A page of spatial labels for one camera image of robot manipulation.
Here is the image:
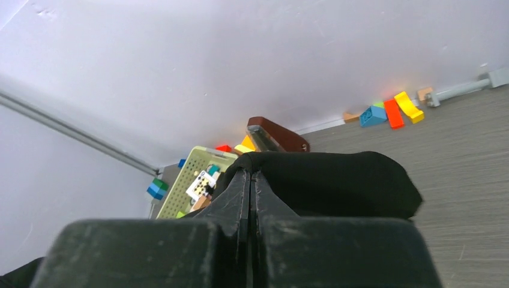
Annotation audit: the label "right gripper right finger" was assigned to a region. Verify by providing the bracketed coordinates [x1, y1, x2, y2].
[250, 172, 442, 287]

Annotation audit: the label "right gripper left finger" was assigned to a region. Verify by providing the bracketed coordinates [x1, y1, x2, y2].
[32, 170, 250, 287]

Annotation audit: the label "black garment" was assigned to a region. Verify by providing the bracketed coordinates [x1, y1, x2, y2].
[1, 151, 423, 287]

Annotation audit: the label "light green plastic basket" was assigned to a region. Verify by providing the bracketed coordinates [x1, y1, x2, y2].
[156, 146, 238, 219]

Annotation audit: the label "nine of spades card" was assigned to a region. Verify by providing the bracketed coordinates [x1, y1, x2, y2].
[185, 170, 216, 201]

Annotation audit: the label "blue green stacked blocks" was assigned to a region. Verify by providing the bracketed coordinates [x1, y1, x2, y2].
[146, 178, 169, 200]

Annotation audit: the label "yellow orange block stack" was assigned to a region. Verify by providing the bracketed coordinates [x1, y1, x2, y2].
[233, 136, 258, 155]

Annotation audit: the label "brown wooden metronome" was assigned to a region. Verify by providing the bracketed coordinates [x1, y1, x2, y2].
[246, 116, 310, 152]

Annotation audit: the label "tan wooden block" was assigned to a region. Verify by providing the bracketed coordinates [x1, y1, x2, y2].
[343, 112, 361, 123]

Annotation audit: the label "light blue toy block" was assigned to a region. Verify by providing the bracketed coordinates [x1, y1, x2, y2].
[359, 106, 388, 128]

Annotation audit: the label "red orange block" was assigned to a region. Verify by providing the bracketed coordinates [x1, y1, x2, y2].
[384, 99, 405, 130]

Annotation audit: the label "yellow curved block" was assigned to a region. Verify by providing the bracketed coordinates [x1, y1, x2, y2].
[394, 91, 425, 124]

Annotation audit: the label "grey metal bar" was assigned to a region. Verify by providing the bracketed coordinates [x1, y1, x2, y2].
[424, 67, 508, 107]

